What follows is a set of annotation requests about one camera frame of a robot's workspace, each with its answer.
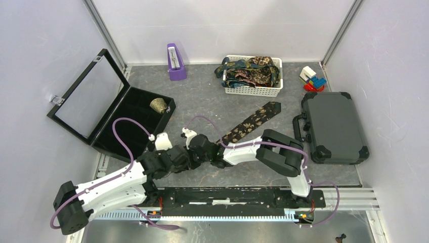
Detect black gold floral tie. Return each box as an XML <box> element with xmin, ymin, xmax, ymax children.
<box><xmin>215</xmin><ymin>101</ymin><xmax>281</xmax><ymax>145</ymax></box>

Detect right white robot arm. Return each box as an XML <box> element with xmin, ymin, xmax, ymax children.
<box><xmin>182</xmin><ymin>128</ymin><xmax>313</xmax><ymax>207</ymax></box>

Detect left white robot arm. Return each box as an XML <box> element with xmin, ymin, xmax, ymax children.
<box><xmin>50</xmin><ymin>145</ymin><xmax>191</xmax><ymax>235</ymax></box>

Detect pile of patterned ties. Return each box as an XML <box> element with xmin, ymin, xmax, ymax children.
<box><xmin>214</xmin><ymin>56</ymin><xmax>280</xmax><ymax>89</ymax></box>

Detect rolled gold tie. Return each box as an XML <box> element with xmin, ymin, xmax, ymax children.
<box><xmin>149</xmin><ymin>98</ymin><xmax>168</xmax><ymax>114</ymax></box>

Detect purple metronome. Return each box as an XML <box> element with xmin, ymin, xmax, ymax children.
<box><xmin>167</xmin><ymin>43</ymin><xmax>187</xmax><ymax>81</ymax></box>

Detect white perforated basket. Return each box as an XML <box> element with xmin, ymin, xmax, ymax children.
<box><xmin>221</xmin><ymin>55</ymin><xmax>283</xmax><ymax>97</ymax></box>

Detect black display box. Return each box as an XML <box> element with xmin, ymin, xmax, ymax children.
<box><xmin>47</xmin><ymin>49</ymin><xmax>176</xmax><ymax>162</ymax></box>

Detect colourful toy blocks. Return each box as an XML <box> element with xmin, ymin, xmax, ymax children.
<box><xmin>299</xmin><ymin>66</ymin><xmax>327</xmax><ymax>92</ymax></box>

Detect dark grey hard case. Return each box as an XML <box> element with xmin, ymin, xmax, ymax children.
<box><xmin>292</xmin><ymin>92</ymin><xmax>370</xmax><ymax>165</ymax></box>

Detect small black knob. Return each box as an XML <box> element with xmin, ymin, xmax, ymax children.
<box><xmin>335</xmin><ymin>233</ymin><xmax>347</xmax><ymax>243</ymax></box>

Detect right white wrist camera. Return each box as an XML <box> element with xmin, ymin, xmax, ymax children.
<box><xmin>181</xmin><ymin>128</ymin><xmax>197</xmax><ymax>149</ymax></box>

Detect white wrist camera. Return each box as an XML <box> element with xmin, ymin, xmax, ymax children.
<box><xmin>148</xmin><ymin>132</ymin><xmax>173</xmax><ymax>151</ymax></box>
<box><xmin>181</xmin><ymin>128</ymin><xmax>197</xmax><ymax>149</ymax></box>

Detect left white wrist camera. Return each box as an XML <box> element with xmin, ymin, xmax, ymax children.
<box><xmin>148</xmin><ymin>132</ymin><xmax>173</xmax><ymax>151</ymax></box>

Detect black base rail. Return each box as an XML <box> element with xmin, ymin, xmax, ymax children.
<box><xmin>141</xmin><ymin>187</ymin><xmax>326</xmax><ymax>217</ymax></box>

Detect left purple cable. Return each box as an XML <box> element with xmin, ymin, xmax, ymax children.
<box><xmin>50</xmin><ymin>117</ymin><xmax>180</xmax><ymax>231</ymax></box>

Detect purple cable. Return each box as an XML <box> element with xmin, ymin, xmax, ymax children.
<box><xmin>184</xmin><ymin>115</ymin><xmax>341</xmax><ymax>228</ymax></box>
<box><xmin>50</xmin><ymin>117</ymin><xmax>180</xmax><ymax>231</ymax></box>

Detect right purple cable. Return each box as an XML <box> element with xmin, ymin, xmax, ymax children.
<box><xmin>184</xmin><ymin>115</ymin><xmax>341</xmax><ymax>228</ymax></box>

